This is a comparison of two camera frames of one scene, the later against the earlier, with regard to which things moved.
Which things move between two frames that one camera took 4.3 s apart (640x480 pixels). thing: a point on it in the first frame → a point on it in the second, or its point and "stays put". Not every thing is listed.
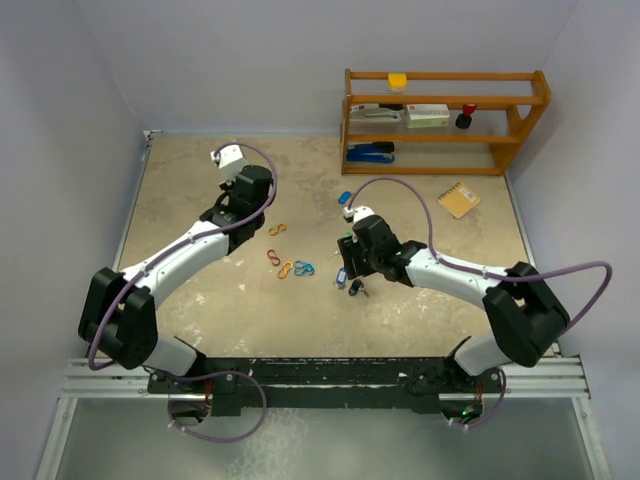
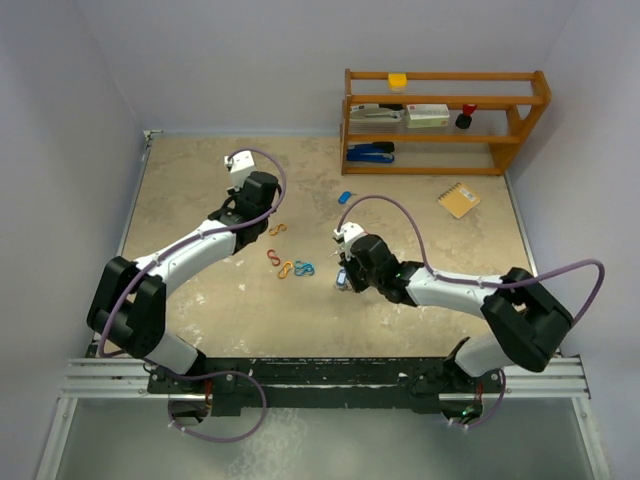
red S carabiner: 272,250 stays put
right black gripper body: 366,262 → 359,278
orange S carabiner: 273,232 stays put
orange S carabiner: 283,273 stays put
